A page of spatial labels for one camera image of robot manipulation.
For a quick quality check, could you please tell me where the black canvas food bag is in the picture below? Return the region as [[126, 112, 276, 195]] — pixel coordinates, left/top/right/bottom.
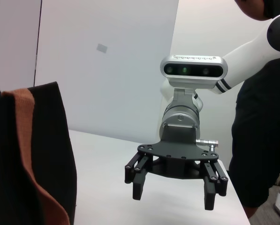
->
[[0, 81, 77, 225]]

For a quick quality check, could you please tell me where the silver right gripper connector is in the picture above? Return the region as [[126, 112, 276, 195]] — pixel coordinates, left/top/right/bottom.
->
[[196, 138, 220, 153]]

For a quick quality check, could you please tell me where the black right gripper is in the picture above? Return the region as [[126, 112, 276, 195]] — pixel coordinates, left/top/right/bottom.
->
[[124, 123, 229, 211]]

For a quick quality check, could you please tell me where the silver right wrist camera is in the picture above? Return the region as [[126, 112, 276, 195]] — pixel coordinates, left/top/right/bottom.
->
[[160, 54, 228, 90]]

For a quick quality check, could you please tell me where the person in black clothes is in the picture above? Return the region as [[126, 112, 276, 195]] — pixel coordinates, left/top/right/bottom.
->
[[228, 0, 280, 219]]

